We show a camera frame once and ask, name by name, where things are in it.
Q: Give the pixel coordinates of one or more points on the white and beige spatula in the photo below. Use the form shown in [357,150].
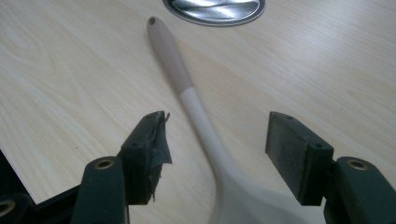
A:
[199,124]

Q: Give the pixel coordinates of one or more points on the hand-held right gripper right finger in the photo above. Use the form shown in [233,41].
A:
[299,155]

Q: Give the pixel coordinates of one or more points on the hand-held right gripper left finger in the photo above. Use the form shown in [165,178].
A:
[140,161]

